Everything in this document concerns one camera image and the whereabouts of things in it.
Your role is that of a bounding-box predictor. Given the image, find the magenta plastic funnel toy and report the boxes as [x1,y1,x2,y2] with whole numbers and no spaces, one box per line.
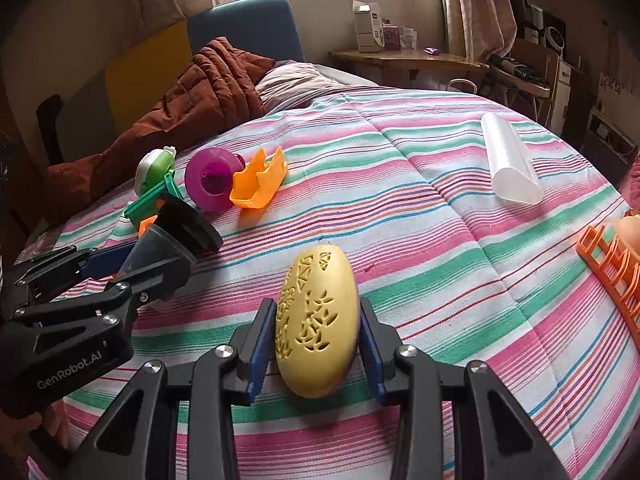
[184,147,247,212]

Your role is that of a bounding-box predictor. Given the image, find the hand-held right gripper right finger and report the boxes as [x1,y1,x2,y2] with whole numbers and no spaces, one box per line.
[359,298,571,480]

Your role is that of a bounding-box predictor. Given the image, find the wooden desk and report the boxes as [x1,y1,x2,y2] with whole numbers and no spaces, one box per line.
[329,49,491,91]

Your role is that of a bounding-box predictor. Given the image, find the multicolour padded headboard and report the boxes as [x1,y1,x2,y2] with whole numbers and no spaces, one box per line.
[55,0,306,166]

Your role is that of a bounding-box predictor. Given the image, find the green plastic toy piece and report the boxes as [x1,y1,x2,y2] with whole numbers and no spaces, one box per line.
[122,170,183,226]

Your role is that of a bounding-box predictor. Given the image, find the yellow perforated oval shell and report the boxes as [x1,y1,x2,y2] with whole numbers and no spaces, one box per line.
[274,245,360,400]

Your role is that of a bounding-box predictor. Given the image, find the translucent white plastic tube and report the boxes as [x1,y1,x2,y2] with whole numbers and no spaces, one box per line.
[480,112,544,206]

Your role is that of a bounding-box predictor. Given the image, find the peach plastic toy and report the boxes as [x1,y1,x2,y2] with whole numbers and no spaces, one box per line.
[614,215,640,256]

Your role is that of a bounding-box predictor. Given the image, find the orange plastic rack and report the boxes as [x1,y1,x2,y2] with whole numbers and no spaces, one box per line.
[575,225,640,333]

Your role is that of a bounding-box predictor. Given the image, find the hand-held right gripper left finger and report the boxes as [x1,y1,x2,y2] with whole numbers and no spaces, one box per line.
[70,298,281,480]

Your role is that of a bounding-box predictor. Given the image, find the beige pillow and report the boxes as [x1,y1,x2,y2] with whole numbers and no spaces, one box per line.
[255,60,351,113]

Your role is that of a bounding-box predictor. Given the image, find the black gear grey cup toy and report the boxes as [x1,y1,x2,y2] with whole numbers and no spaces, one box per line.
[120,192,224,311]

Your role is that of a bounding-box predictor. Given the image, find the brown quilt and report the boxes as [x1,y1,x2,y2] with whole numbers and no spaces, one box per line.
[44,37,276,226]

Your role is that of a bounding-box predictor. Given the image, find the white cardboard box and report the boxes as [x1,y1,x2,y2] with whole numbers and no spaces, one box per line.
[351,0,385,53]

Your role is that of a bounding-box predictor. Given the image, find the green white round toy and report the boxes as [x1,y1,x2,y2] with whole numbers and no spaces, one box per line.
[135,146,178,196]

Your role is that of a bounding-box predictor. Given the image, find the cluttered shelf unit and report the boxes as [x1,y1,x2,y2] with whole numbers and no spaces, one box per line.
[487,0,586,126]

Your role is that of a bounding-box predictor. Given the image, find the striped blanket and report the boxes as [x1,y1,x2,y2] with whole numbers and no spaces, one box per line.
[27,82,640,480]

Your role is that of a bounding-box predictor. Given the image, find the pink packet boxes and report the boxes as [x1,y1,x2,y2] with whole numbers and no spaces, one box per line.
[382,25,418,51]

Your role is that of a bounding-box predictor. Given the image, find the orange plastic track piece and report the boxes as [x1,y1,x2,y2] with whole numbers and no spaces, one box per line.
[229,146,289,210]

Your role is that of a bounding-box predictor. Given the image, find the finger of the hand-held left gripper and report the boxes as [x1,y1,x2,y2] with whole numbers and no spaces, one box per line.
[12,280,156,328]
[7,242,141,306]

